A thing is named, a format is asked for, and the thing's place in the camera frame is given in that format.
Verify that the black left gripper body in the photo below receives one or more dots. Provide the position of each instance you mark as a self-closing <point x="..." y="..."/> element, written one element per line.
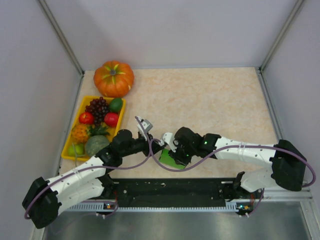
<point x="141" y="145"/>

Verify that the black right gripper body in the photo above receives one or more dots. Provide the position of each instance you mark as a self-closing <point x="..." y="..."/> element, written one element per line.
<point x="183" y="154"/>

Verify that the green paper box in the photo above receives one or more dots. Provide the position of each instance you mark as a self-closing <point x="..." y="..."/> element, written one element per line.
<point x="168" y="160"/>

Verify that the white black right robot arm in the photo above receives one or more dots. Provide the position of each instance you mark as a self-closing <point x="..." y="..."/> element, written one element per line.
<point x="280" y="164"/>

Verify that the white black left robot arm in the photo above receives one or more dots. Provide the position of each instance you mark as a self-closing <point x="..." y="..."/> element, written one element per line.
<point x="46" y="199"/>

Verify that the red tomato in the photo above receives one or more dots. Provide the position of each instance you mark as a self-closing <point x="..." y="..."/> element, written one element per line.
<point x="111" y="119"/>

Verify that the grey green melon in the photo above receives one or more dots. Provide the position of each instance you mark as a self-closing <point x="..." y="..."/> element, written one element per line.
<point x="95" y="144"/>

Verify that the green lime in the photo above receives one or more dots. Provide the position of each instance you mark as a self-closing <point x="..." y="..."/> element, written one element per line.
<point x="116" y="105"/>

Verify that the dark purple grape bunch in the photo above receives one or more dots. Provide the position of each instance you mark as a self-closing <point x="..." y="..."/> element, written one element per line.
<point x="98" y="108"/>

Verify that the red apple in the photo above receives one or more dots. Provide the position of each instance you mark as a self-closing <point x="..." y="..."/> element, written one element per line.
<point x="86" y="118"/>

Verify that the green apple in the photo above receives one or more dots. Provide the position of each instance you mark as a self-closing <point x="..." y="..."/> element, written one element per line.
<point x="76" y="149"/>

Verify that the orange pineapple with leaves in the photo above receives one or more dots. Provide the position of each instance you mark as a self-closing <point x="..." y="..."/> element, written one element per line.
<point x="81" y="133"/>

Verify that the yellow plastic tray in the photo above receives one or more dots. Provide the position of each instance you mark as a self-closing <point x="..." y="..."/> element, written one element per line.
<point x="111" y="130"/>

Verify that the orange pumpkin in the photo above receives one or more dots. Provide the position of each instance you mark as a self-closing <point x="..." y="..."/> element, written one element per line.
<point x="114" y="79"/>

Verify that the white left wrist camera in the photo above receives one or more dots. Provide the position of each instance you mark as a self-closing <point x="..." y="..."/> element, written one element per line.
<point x="143" y="126"/>

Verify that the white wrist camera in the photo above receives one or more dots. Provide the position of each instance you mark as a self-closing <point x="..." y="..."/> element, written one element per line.
<point x="167" y="139"/>
<point x="143" y="126"/>

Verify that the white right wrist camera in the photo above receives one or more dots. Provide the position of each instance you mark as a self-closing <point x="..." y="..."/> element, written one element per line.
<point x="167" y="139"/>

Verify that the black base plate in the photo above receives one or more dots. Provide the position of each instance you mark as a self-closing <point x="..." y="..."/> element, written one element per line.
<point x="175" y="192"/>

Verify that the grey slotted cable duct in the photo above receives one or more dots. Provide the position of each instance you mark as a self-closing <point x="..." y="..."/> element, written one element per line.
<point x="101" y="207"/>

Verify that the aluminium corner post left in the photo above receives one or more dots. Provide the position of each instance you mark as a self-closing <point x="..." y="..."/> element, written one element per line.
<point x="60" y="35"/>

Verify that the aluminium corner post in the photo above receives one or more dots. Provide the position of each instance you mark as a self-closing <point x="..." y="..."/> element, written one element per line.
<point x="298" y="5"/>
<point x="60" y="35"/>

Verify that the aluminium corner post right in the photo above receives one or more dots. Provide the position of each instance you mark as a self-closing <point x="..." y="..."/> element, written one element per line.
<point x="298" y="5"/>

